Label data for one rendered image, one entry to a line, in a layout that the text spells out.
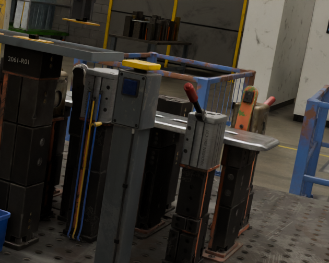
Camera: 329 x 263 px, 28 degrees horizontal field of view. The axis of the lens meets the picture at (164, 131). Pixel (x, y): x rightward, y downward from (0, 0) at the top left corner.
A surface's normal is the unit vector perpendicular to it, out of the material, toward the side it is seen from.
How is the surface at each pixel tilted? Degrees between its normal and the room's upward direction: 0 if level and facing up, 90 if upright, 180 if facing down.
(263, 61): 90
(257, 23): 90
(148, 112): 90
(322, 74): 90
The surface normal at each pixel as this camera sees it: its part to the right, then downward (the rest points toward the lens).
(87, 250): 0.15, -0.97
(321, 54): -0.31, 0.13
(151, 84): 0.90, 0.22
